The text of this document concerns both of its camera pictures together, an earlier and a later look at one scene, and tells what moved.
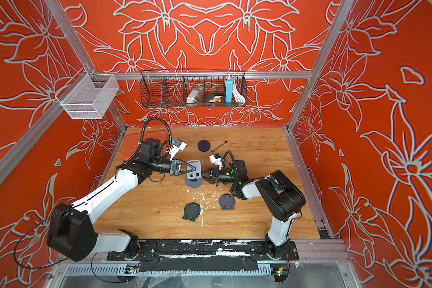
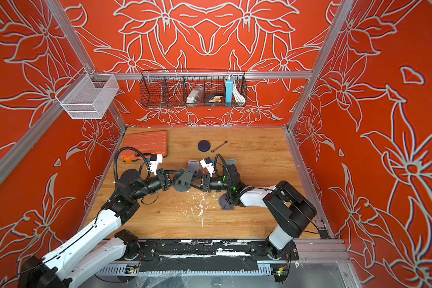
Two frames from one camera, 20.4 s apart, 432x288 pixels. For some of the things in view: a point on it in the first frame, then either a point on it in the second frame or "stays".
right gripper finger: [207, 179] to [200, 188]
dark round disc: [204, 146] stays
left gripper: [176, 170] to [163, 174]
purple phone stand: [227, 201] stays
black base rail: [203, 255] stays
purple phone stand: [194, 179] stays
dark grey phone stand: [191, 211] to [183, 182]
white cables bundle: [239, 98] stays
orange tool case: [146, 143] stays
